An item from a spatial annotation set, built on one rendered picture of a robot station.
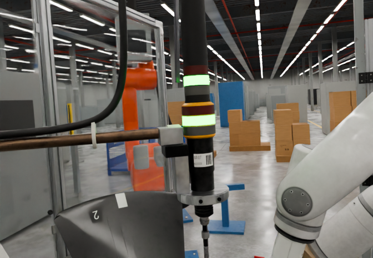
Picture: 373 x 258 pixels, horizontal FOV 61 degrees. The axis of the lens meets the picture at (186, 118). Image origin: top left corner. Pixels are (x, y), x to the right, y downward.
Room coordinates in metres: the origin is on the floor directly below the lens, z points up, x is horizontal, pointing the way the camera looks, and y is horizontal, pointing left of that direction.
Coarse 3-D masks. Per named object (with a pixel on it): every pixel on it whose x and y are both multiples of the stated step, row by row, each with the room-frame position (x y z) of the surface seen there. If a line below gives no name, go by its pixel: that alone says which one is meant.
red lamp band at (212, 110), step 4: (184, 108) 0.41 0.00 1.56; (188, 108) 0.40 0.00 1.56; (192, 108) 0.40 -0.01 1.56; (196, 108) 0.40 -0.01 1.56; (200, 108) 0.40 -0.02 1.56; (204, 108) 0.40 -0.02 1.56; (208, 108) 0.40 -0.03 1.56; (212, 108) 0.41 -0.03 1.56; (184, 112) 0.41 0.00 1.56; (188, 112) 0.40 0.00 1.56; (192, 112) 0.40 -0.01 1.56; (196, 112) 0.40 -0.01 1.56; (200, 112) 0.40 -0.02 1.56; (204, 112) 0.40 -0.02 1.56; (208, 112) 0.40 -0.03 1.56; (212, 112) 0.41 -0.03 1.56
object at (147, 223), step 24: (144, 192) 0.59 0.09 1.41; (168, 192) 0.61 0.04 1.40; (72, 216) 0.52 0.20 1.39; (120, 216) 0.53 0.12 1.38; (144, 216) 0.54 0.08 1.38; (168, 216) 0.55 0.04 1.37; (72, 240) 0.49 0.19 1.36; (96, 240) 0.50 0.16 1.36; (120, 240) 0.50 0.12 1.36; (144, 240) 0.50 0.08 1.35; (168, 240) 0.51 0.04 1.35
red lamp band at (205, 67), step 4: (184, 68) 0.41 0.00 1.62; (188, 68) 0.41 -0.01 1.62; (192, 68) 0.40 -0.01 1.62; (196, 68) 0.40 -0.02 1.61; (200, 68) 0.40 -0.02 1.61; (204, 68) 0.41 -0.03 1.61; (208, 68) 0.42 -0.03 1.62; (184, 72) 0.41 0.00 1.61; (188, 72) 0.41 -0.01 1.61; (192, 72) 0.40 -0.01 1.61; (196, 72) 0.40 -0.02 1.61; (200, 72) 0.40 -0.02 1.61; (204, 72) 0.41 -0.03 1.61; (208, 72) 0.42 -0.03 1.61
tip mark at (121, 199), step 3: (117, 195) 0.57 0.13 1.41; (120, 195) 0.57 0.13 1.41; (123, 195) 0.57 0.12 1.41; (117, 198) 0.56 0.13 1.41; (120, 198) 0.56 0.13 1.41; (123, 198) 0.57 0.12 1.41; (117, 201) 0.56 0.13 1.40; (120, 201) 0.56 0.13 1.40; (123, 201) 0.56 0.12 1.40; (126, 201) 0.56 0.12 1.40; (120, 204) 0.55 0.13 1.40; (123, 204) 0.55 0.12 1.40; (126, 204) 0.56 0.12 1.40; (120, 207) 0.55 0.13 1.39; (123, 207) 0.55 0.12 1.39
